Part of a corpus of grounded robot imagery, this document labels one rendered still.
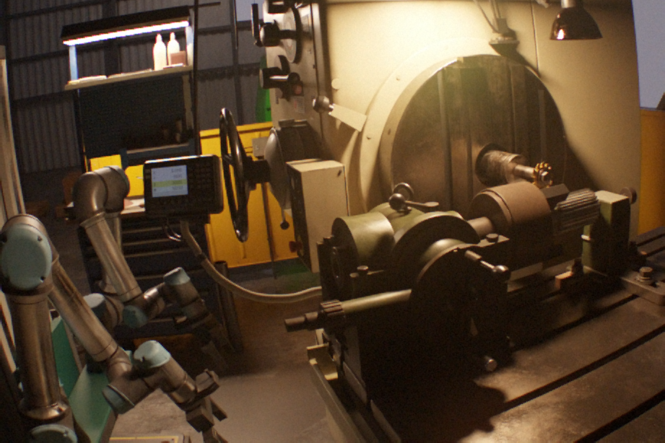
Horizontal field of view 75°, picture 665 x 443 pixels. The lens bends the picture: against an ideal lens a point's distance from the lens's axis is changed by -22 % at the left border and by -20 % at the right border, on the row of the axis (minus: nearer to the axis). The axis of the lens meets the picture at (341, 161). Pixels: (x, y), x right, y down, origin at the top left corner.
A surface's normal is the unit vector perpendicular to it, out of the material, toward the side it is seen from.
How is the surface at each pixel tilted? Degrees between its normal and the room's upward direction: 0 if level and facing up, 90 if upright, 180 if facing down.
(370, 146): 90
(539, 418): 0
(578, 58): 90
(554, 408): 0
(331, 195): 90
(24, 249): 83
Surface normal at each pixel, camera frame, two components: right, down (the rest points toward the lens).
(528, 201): 0.14, -0.63
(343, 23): 0.31, 0.13
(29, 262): 0.56, -0.04
